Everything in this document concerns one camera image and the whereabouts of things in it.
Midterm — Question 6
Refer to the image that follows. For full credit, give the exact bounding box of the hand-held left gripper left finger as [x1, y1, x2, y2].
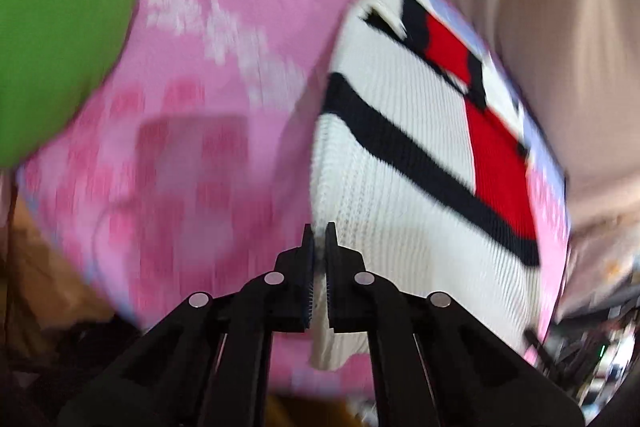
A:
[57, 223, 316, 427]

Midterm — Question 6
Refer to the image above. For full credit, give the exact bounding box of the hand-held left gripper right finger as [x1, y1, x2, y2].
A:
[325, 222, 586, 427]

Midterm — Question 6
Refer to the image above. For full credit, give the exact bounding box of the white striped knit sweater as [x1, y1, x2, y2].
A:
[309, 0, 551, 370]

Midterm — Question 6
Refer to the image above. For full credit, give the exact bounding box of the green cushion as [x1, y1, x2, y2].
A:
[0, 0, 138, 168]

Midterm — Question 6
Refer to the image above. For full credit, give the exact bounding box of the pink checkered blanket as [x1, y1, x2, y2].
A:
[15, 0, 572, 400]

